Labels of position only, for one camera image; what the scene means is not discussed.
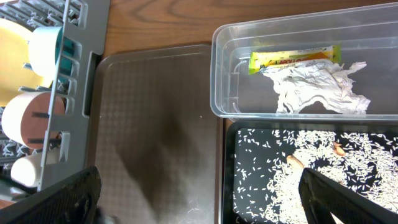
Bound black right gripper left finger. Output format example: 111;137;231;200
1;166;101;224

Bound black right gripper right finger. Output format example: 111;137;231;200
298;168;397;224

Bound pale green cup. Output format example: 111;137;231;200
11;147;60;187

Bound pink white bowl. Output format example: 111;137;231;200
2;92;51;149

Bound white paper napkin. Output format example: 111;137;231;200
260;59;371;114

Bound yellow round plate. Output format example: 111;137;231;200
1;19;52;106

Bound green snack wrapper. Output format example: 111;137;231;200
248;45;341;75

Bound light blue bowl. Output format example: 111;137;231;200
28;27;75;83

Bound black waste tray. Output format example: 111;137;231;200
221;120;398;224

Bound clear plastic waste bin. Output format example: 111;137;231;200
210;3;397;121

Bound spilled rice pile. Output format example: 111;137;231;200
233;128;398;224

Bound brown serving tray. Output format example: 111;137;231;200
90;44;221;223

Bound grey plastic dish rack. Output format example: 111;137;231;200
1;0;110;190

